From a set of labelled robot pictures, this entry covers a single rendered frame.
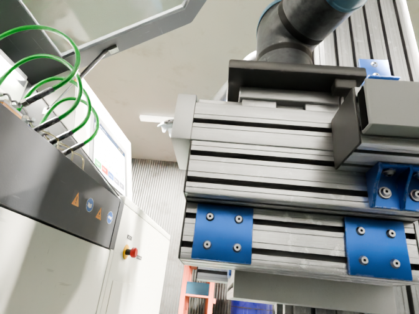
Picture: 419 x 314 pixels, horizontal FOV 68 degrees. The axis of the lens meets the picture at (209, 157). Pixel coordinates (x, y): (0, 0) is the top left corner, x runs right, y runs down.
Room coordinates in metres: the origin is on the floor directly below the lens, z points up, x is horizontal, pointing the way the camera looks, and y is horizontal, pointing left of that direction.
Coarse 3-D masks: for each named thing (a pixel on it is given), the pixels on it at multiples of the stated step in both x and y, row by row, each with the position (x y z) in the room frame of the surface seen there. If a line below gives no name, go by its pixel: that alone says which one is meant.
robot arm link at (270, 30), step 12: (276, 0) 0.45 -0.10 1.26; (264, 12) 0.46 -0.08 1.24; (276, 12) 0.43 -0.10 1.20; (264, 24) 0.46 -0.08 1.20; (276, 24) 0.43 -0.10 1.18; (288, 24) 0.42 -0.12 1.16; (264, 36) 0.46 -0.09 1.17; (276, 36) 0.45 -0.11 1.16; (288, 36) 0.44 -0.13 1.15; (300, 36) 0.43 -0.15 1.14; (264, 48) 0.46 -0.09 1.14; (312, 48) 0.46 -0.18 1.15
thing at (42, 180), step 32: (0, 128) 0.49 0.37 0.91; (0, 160) 0.51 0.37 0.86; (32, 160) 0.59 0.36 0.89; (64, 160) 0.68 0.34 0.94; (0, 192) 0.54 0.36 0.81; (32, 192) 0.62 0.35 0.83; (64, 192) 0.72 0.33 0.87; (96, 192) 0.86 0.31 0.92; (64, 224) 0.76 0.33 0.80; (96, 224) 0.91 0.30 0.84
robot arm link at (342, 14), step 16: (288, 0) 0.39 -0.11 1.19; (304, 0) 0.37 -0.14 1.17; (320, 0) 0.35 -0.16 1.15; (336, 0) 0.35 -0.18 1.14; (352, 0) 0.34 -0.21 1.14; (288, 16) 0.41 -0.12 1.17; (304, 16) 0.39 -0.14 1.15; (320, 16) 0.38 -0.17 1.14; (336, 16) 0.38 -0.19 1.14; (304, 32) 0.42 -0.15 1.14; (320, 32) 0.42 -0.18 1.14
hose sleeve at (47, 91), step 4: (48, 88) 0.73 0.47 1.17; (52, 88) 0.73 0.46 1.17; (40, 92) 0.73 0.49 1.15; (44, 92) 0.73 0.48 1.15; (48, 92) 0.74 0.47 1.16; (52, 92) 0.74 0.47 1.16; (32, 96) 0.74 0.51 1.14; (36, 96) 0.74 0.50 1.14; (40, 96) 0.74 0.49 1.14; (44, 96) 0.74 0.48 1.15; (28, 100) 0.74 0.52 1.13; (32, 100) 0.74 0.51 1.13; (36, 100) 0.75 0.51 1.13
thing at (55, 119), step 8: (32, 56) 0.84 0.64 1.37; (40, 56) 0.84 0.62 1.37; (48, 56) 0.84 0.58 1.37; (56, 56) 0.83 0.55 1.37; (16, 64) 0.85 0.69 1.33; (64, 64) 0.83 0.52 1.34; (8, 72) 0.86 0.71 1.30; (0, 80) 0.86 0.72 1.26; (80, 80) 0.81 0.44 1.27; (80, 88) 0.81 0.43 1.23; (80, 96) 0.81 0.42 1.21; (64, 112) 0.81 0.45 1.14; (48, 120) 0.82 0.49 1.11; (56, 120) 0.82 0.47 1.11; (32, 128) 0.82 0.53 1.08; (40, 128) 0.82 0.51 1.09
